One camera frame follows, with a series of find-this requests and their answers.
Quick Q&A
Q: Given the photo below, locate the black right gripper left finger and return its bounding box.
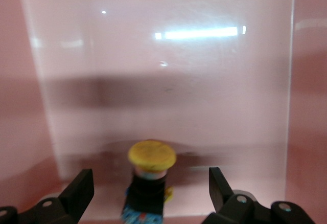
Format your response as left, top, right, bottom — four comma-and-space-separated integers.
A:
0, 169, 96, 224

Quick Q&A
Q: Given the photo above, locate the yellow capped push button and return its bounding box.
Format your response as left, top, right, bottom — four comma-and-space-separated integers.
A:
121, 139, 178, 224

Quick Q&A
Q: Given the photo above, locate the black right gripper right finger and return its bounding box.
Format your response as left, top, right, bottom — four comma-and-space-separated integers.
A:
204, 166, 315, 224

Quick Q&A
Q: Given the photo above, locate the pink plastic tray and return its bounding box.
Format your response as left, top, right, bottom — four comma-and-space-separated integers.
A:
0, 0, 327, 224

